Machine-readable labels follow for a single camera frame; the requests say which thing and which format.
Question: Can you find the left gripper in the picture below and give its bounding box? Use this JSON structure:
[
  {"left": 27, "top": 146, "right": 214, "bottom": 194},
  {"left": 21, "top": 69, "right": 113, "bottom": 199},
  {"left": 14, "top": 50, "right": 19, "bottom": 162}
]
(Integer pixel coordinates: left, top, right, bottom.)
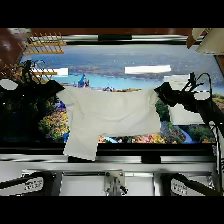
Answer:
[{"left": 42, "top": 79, "right": 66, "bottom": 98}]

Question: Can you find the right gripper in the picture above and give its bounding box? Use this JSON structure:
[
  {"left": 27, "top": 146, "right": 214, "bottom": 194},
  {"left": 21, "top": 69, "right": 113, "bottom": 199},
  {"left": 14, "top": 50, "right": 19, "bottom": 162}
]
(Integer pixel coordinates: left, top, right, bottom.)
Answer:
[{"left": 153, "top": 82, "right": 179, "bottom": 107}]

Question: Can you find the white T-shirt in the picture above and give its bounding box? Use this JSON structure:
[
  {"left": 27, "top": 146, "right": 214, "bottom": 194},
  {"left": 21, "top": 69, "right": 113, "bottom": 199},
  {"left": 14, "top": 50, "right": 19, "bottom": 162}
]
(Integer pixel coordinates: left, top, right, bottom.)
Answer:
[{"left": 55, "top": 85, "right": 162, "bottom": 162}]

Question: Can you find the cream garment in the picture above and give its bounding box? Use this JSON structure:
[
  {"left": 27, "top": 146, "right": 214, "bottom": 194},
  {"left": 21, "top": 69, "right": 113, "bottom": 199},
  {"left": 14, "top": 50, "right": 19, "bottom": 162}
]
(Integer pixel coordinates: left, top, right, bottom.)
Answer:
[{"left": 185, "top": 27, "right": 224, "bottom": 56}]

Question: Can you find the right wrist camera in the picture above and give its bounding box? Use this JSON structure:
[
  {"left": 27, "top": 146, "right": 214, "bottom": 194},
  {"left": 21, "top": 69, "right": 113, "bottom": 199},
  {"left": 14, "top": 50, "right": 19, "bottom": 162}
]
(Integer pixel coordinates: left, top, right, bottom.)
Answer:
[{"left": 181, "top": 71, "right": 202, "bottom": 94}]

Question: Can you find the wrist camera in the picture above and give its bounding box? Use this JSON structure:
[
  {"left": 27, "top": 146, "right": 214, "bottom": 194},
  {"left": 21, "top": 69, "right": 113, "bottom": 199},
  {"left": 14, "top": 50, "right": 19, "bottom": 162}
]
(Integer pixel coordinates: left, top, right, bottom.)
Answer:
[
  {"left": 20, "top": 59, "right": 38, "bottom": 83},
  {"left": 181, "top": 71, "right": 202, "bottom": 94}
]

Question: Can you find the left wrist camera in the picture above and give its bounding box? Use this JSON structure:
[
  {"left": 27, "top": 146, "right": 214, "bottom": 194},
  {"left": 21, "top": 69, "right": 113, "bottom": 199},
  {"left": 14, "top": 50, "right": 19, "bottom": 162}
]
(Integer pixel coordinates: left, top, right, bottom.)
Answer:
[{"left": 20, "top": 59, "right": 38, "bottom": 83}]

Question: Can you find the black cable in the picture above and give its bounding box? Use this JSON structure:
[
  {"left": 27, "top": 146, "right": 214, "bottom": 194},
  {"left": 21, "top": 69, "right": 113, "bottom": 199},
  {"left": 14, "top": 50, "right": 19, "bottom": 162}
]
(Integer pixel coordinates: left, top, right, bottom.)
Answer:
[{"left": 195, "top": 72, "right": 215, "bottom": 103}]

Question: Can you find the silver frame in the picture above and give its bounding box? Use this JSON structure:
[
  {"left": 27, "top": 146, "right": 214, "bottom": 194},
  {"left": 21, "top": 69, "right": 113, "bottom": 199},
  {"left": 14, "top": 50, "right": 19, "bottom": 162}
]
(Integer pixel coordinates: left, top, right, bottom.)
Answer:
[{"left": 0, "top": 153, "right": 224, "bottom": 197}]

